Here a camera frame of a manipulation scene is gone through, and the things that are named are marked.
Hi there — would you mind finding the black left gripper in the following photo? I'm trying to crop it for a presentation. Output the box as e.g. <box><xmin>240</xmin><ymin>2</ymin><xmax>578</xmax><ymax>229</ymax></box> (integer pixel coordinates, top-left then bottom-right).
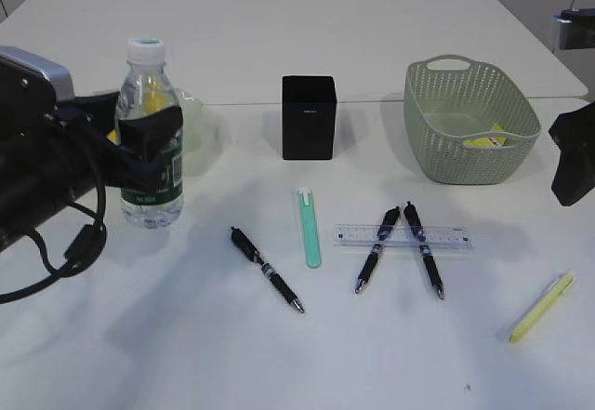
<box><xmin>1</xmin><ymin>46</ymin><xmax>183</xmax><ymax>248</ymax></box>

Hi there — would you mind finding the green woven plastic basket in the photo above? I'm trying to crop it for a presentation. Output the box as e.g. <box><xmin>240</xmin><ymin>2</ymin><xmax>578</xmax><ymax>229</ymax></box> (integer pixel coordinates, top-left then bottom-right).
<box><xmin>403</xmin><ymin>55</ymin><xmax>541</xmax><ymax>185</ymax></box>

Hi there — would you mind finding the black pen left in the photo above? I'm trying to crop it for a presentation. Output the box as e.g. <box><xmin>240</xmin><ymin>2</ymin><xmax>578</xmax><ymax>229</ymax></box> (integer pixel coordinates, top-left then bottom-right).
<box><xmin>231</xmin><ymin>227</ymin><xmax>305</xmax><ymax>314</ymax></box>

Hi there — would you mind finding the yellow pen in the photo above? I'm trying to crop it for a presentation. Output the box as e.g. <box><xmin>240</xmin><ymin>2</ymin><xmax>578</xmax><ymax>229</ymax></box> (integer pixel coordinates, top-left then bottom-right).
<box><xmin>508</xmin><ymin>271</ymin><xmax>575</xmax><ymax>343</ymax></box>

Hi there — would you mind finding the black square pen holder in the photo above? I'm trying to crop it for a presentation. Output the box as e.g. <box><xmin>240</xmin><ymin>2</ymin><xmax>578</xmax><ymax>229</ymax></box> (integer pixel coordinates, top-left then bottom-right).
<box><xmin>282</xmin><ymin>75</ymin><xmax>337</xmax><ymax>161</ymax></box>

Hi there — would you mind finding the black pen right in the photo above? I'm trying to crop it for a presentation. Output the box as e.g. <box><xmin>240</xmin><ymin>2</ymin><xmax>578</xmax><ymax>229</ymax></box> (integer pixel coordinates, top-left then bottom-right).
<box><xmin>403</xmin><ymin>202</ymin><xmax>444</xmax><ymax>299</ymax></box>

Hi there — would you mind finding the clear plastic ruler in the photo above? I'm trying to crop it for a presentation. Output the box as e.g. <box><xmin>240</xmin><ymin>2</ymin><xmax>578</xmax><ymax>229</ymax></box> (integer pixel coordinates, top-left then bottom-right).
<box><xmin>334</xmin><ymin>224</ymin><xmax>472</xmax><ymax>249</ymax></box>

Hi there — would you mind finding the clear water bottle green label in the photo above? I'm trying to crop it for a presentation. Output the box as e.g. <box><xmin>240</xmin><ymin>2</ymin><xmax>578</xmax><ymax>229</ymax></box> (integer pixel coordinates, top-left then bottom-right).
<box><xmin>115</xmin><ymin>38</ymin><xmax>183</xmax><ymax>230</ymax></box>

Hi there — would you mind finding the black pen middle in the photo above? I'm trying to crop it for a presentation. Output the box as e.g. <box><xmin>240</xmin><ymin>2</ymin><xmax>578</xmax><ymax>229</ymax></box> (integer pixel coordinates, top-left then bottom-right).
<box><xmin>354</xmin><ymin>206</ymin><xmax>400</xmax><ymax>294</ymax></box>

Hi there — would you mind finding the yellow pear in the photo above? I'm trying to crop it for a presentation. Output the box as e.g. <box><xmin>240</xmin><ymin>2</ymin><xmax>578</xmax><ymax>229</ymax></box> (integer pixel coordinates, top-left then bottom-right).
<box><xmin>108</xmin><ymin>72</ymin><xmax>179</xmax><ymax>144</ymax></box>

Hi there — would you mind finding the black pen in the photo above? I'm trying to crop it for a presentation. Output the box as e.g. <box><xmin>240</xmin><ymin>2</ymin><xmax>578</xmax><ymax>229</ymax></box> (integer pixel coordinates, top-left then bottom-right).
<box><xmin>231</xmin><ymin>227</ymin><xmax>305</xmax><ymax>314</ymax></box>
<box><xmin>354</xmin><ymin>206</ymin><xmax>400</xmax><ymax>294</ymax></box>
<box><xmin>403</xmin><ymin>202</ymin><xmax>444</xmax><ymax>299</ymax></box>

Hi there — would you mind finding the frosted green wavy plate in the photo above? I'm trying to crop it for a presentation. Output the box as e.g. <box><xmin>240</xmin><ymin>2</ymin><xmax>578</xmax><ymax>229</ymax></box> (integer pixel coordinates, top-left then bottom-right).
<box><xmin>87</xmin><ymin>85</ymin><xmax>205</xmax><ymax>179</ymax></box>

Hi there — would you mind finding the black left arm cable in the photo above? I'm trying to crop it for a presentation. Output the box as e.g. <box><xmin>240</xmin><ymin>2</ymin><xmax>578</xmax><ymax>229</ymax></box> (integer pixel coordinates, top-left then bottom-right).
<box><xmin>0</xmin><ymin>114</ymin><xmax>108</xmax><ymax>305</ymax></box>

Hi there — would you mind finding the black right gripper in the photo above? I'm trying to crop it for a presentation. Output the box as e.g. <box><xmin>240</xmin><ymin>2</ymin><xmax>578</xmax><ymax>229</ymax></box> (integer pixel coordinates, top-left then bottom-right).
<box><xmin>549</xmin><ymin>103</ymin><xmax>594</xmax><ymax>206</ymax></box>

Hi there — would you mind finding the mint green pen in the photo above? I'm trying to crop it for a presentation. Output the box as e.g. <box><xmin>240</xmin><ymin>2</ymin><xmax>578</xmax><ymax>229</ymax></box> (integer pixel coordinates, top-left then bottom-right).
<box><xmin>297</xmin><ymin>187</ymin><xmax>322</xmax><ymax>269</ymax></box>

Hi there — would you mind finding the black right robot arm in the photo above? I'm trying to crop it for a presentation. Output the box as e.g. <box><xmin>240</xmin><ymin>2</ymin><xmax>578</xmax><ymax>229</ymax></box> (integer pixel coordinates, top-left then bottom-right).
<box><xmin>549</xmin><ymin>8</ymin><xmax>594</xmax><ymax>206</ymax></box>

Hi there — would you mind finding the yellow sticky note packet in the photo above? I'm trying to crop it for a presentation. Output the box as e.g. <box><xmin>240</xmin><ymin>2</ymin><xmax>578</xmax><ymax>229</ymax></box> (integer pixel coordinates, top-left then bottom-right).
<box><xmin>463</xmin><ymin>123</ymin><xmax>507</xmax><ymax>149</ymax></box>

